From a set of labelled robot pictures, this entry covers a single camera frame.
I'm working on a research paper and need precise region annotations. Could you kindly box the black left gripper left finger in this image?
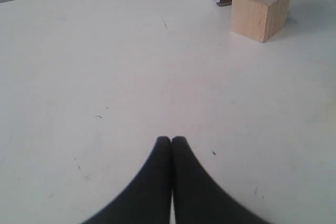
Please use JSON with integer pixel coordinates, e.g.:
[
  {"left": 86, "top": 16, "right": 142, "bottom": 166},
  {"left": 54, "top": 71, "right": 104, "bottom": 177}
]
[{"left": 84, "top": 136, "right": 172, "bottom": 223}]

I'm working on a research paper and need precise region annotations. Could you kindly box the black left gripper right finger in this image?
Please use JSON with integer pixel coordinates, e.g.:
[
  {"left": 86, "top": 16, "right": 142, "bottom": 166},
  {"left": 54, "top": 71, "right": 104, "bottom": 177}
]
[{"left": 172, "top": 136, "right": 265, "bottom": 223}]

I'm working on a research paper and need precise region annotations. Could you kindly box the light wooden cube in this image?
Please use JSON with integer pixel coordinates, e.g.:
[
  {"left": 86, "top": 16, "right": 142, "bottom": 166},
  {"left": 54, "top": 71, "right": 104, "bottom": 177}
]
[{"left": 230, "top": 0, "right": 290, "bottom": 42}]

